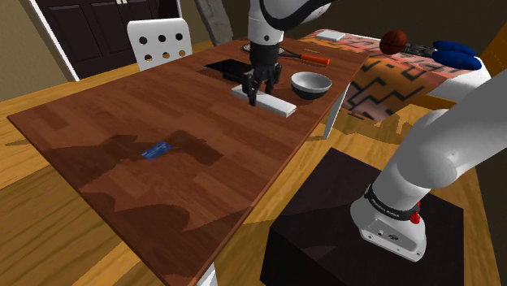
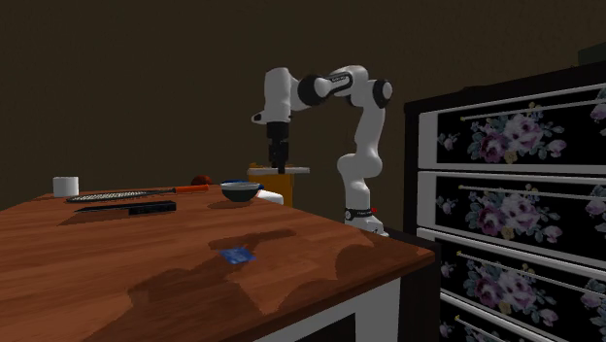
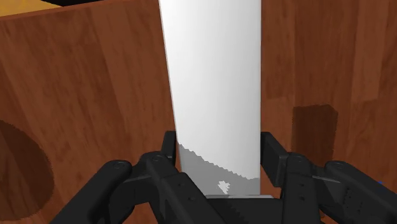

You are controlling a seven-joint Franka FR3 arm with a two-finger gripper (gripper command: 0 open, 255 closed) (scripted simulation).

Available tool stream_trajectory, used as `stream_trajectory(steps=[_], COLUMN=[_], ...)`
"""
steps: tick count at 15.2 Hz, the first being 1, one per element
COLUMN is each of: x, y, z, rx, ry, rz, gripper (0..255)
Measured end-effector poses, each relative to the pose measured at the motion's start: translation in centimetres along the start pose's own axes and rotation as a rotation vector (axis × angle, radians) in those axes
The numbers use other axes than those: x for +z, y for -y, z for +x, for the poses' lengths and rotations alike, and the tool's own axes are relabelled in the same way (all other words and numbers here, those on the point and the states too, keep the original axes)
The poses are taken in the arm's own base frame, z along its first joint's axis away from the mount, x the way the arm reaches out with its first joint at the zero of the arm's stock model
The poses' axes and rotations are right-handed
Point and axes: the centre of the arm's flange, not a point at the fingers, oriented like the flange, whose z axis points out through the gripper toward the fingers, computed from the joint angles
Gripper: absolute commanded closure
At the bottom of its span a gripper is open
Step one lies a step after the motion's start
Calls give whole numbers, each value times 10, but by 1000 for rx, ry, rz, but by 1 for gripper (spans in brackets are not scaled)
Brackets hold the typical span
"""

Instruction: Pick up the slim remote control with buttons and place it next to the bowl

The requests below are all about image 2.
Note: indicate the dark bowl with pale rim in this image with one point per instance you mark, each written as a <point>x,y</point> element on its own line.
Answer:
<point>239,193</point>

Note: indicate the black knife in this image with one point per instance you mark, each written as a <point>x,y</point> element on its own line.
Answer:
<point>147,207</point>

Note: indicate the white cylinder cup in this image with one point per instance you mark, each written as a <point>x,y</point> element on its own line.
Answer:
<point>66,186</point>

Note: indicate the black floral chest of drawers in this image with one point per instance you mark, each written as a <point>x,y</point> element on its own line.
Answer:
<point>426,142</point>

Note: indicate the dark robot stand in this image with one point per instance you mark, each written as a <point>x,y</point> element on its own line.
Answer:
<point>419,293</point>

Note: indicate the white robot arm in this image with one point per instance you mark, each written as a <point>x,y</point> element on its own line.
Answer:
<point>363,142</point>

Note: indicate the wooden table with white side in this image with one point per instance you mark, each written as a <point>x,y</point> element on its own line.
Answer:
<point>118,246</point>

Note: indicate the red-brown ball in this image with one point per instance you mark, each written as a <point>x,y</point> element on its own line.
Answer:
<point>200,180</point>

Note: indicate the orange box with grey lid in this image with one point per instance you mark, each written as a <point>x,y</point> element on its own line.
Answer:
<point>277,187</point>

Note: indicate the white rounded object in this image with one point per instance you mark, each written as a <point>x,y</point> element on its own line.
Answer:
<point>272,196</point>

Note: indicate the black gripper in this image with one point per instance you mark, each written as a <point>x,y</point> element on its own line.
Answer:
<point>278,135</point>

